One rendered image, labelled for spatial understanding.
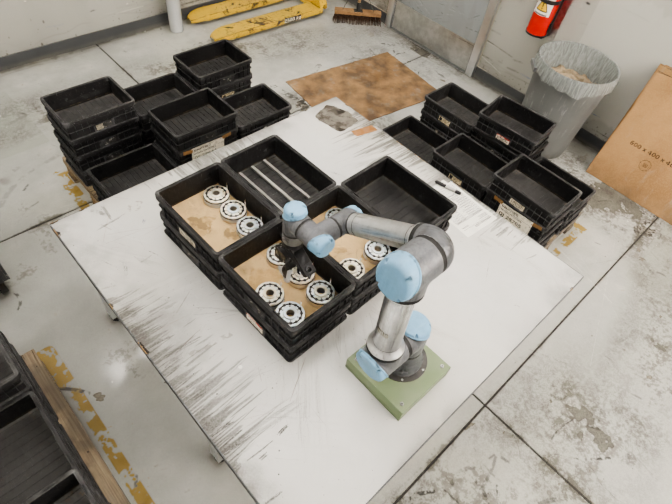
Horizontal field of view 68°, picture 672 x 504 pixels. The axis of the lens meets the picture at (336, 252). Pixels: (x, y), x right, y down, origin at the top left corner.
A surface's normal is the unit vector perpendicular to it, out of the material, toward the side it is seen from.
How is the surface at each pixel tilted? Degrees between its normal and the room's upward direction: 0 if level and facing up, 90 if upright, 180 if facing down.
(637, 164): 75
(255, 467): 0
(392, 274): 81
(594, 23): 90
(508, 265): 0
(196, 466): 0
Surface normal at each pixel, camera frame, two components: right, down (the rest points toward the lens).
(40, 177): 0.11, -0.62
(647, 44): -0.73, 0.48
